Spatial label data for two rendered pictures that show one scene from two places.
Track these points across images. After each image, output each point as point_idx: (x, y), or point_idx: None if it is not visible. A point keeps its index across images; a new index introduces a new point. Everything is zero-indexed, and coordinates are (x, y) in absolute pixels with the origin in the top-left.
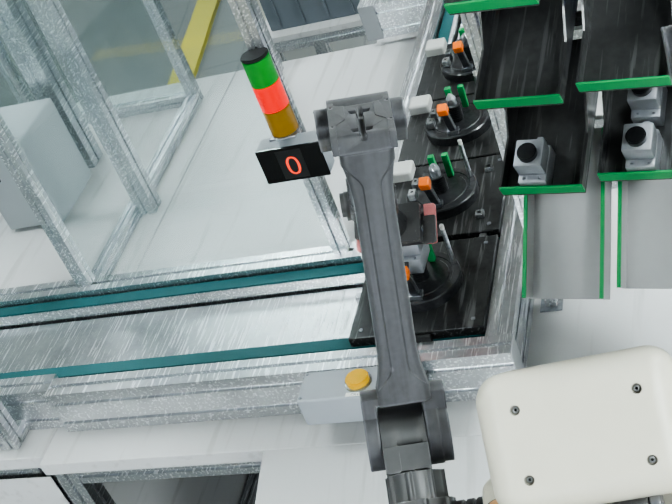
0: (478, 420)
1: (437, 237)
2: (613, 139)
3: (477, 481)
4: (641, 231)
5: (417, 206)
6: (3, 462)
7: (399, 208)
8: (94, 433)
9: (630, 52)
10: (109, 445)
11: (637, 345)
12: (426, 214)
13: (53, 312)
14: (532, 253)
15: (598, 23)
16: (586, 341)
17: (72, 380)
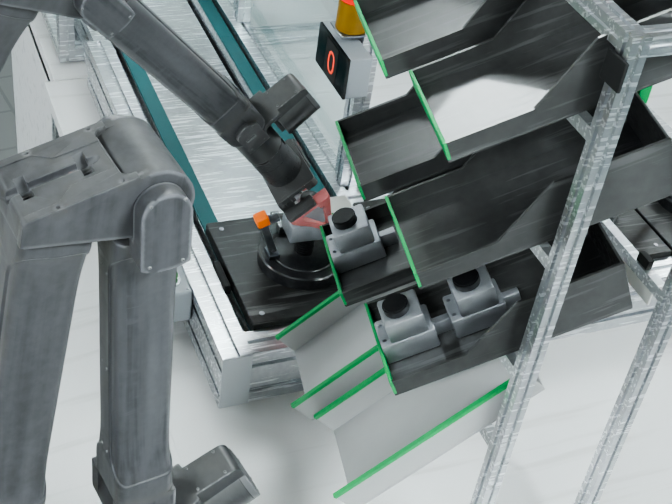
0: (173, 379)
1: (297, 221)
2: (426, 300)
3: (89, 402)
4: (392, 407)
5: (308, 180)
6: (45, 59)
7: (301, 167)
8: (89, 103)
9: (456, 228)
10: (77, 118)
11: (323, 490)
12: (315, 197)
13: (203, 13)
14: (332, 320)
15: (490, 180)
16: (315, 441)
17: (110, 52)
